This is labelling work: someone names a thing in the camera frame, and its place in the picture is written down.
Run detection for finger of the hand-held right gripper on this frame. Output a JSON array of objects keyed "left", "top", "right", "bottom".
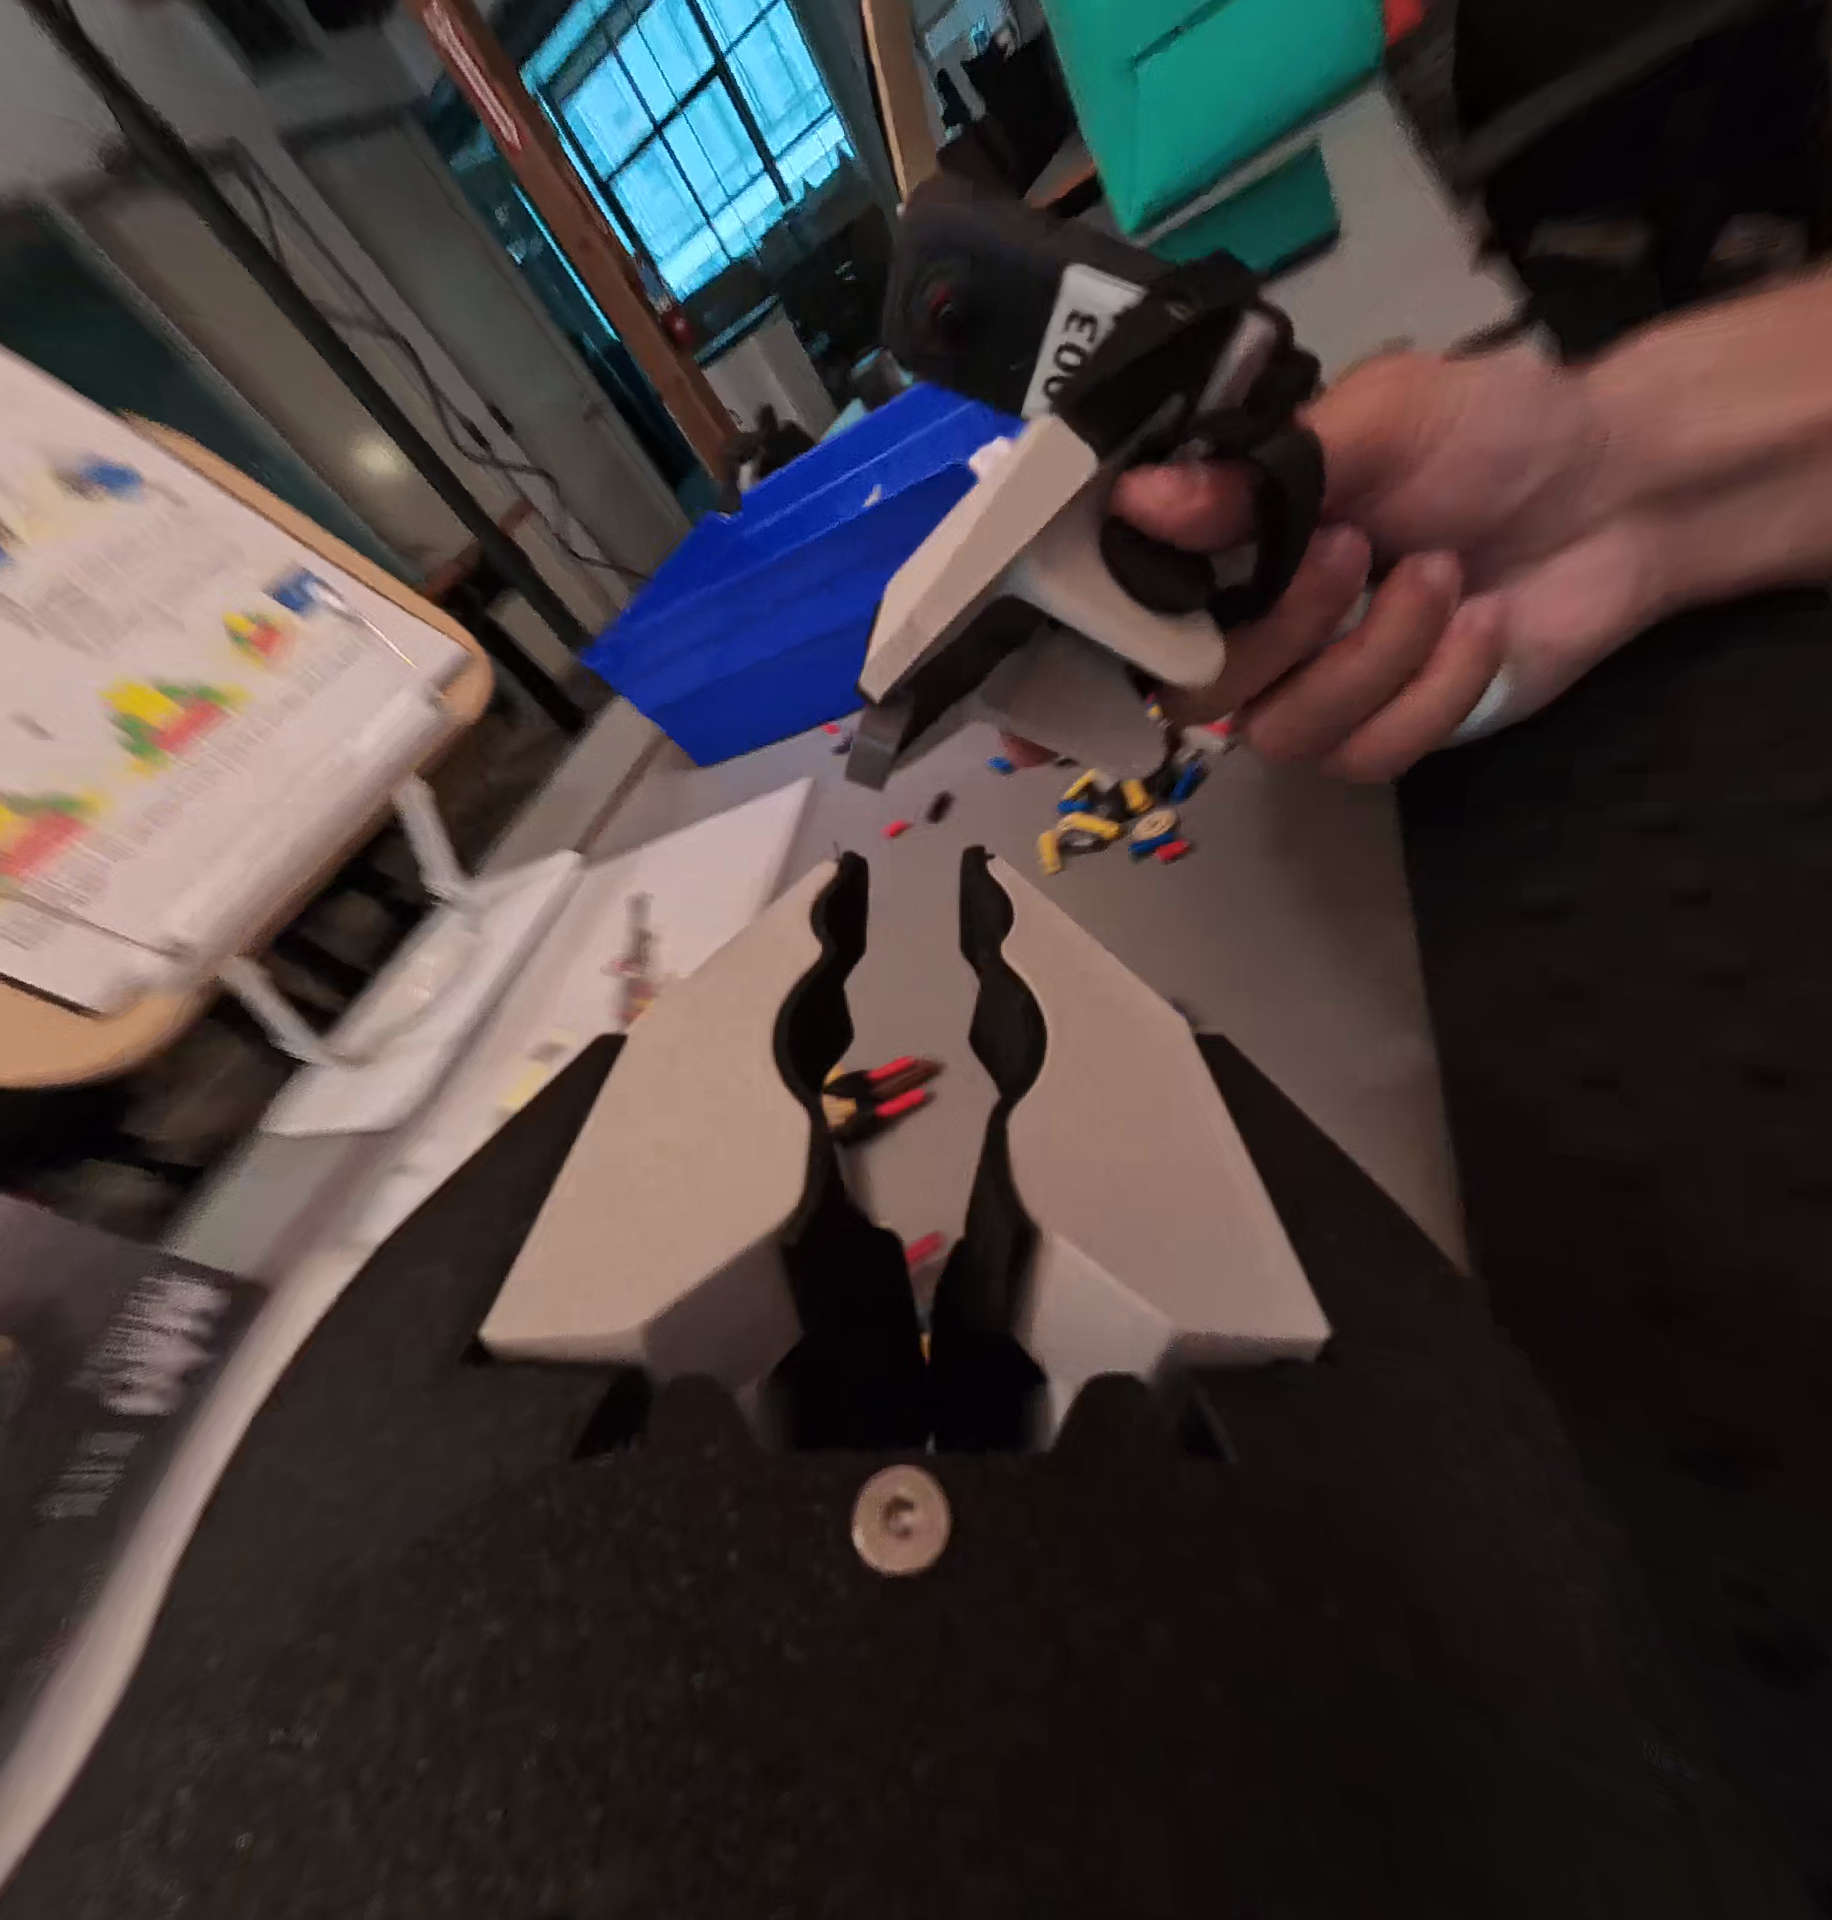
[
  {"left": 890, "top": 590, "right": 1051, "bottom": 755},
  {"left": 854, "top": 418, "right": 1107, "bottom": 707}
]

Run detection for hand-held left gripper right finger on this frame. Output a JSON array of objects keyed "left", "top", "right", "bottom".
[{"left": 957, "top": 844, "right": 1334, "bottom": 1374}]

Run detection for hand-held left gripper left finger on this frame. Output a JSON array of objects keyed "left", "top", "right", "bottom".
[{"left": 477, "top": 853, "right": 873, "bottom": 1368}]

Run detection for pile of small lego pins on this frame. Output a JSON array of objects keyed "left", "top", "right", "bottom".
[{"left": 983, "top": 682, "right": 1241, "bottom": 878}]

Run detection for grey lego beam assembly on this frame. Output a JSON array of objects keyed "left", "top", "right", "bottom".
[{"left": 818, "top": 1054, "right": 952, "bottom": 1278}]

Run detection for lego instruction booklet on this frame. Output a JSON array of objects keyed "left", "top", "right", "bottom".
[{"left": 0, "top": 772, "right": 820, "bottom": 1898}]

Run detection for person's right forearm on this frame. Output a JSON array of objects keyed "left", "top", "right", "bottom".
[{"left": 1592, "top": 246, "right": 1832, "bottom": 602}]

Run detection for lego set box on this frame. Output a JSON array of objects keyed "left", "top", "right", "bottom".
[{"left": 0, "top": 1176, "right": 265, "bottom": 1757}]

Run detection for person's right hand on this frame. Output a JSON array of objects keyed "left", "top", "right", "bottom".
[{"left": 1103, "top": 349, "right": 1661, "bottom": 785}]

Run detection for blue storage bin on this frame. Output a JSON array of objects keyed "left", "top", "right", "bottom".
[{"left": 578, "top": 381, "right": 1030, "bottom": 768}]

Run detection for teal plastic container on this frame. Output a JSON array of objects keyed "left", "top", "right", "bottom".
[{"left": 1037, "top": 0, "right": 1391, "bottom": 279}]

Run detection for white desk stand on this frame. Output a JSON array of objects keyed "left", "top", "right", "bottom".
[{"left": 219, "top": 779, "right": 482, "bottom": 1067}]

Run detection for black perforated panel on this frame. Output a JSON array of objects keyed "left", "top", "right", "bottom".
[{"left": 1398, "top": 586, "right": 1832, "bottom": 1920}]

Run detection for white square base plate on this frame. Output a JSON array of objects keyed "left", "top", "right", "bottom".
[{"left": 264, "top": 846, "right": 587, "bottom": 1142}]

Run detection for wooden post red sign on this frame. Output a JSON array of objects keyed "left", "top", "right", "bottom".
[{"left": 405, "top": 0, "right": 746, "bottom": 483}]

